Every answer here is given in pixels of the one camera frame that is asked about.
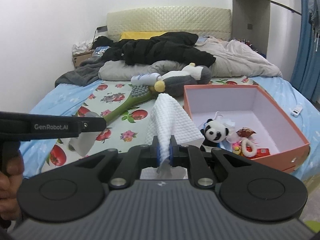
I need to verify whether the white textured towel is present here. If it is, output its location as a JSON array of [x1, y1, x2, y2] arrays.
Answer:
[[140, 93, 204, 179]]

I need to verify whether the panda plush toy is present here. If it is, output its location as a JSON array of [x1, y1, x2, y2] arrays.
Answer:
[[199, 118, 230, 153]]

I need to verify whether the pink toy trinket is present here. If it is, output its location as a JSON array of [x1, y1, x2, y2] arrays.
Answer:
[[232, 141, 242, 155]]

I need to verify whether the person's left hand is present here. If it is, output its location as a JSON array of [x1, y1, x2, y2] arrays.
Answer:
[[1, 145, 24, 220]]

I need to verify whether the fruit-print bed sheet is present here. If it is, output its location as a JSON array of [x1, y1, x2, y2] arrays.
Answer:
[[41, 76, 253, 173]]

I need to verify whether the light blue bed sheet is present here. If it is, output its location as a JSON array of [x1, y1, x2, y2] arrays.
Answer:
[[20, 76, 319, 180]]

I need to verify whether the grey white penguin plush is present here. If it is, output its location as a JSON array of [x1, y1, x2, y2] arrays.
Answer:
[[153, 63, 212, 98]]

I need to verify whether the white lotion bottle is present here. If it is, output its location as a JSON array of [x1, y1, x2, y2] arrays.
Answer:
[[131, 73, 161, 86]]

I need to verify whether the red packet in box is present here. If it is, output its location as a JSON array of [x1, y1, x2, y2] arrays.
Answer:
[[251, 148, 270, 159]]

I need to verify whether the orange cardboard box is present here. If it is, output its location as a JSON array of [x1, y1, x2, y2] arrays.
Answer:
[[184, 85, 310, 173]]

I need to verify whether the dark grey blanket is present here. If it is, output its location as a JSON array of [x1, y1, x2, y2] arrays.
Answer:
[[54, 56, 106, 87]]

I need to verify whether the brown cardboard box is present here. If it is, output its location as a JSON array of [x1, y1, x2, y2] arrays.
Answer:
[[72, 50, 93, 68]]

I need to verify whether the light grey quilt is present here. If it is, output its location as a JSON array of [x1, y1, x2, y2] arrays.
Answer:
[[98, 36, 282, 81]]

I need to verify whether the black jacket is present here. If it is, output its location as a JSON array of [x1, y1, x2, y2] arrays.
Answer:
[[92, 31, 216, 67]]

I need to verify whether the blue curtain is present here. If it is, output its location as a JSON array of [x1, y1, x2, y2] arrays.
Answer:
[[290, 0, 319, 102]]

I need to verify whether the green long-handled massage brush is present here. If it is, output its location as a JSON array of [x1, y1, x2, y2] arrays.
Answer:
[[103, 85, 153, 125]]

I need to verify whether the white ring toy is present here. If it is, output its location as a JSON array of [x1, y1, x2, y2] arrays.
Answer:
[[241, 138, 257, 158]]

